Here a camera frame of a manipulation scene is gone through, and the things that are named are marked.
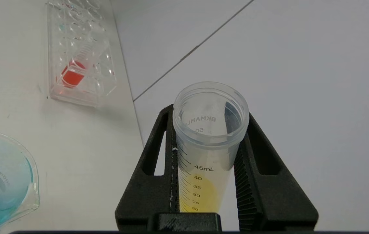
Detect clear glass beaker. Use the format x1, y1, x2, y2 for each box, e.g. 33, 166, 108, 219
0, 128, 40, 234

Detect test tube with red pigment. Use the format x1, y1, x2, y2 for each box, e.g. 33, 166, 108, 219
60, 39, 110, 89

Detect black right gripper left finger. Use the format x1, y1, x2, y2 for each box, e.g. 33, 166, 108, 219
115, 104, 180, 232

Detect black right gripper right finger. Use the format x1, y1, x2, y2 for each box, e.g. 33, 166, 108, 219
233, 112, 319, 232

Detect clear acrylic test tube rack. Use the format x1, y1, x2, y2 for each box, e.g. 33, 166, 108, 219
46, 0, 117, 108

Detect test tube with yellow pigment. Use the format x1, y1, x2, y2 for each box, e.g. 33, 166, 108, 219
173, 81, 250, 214

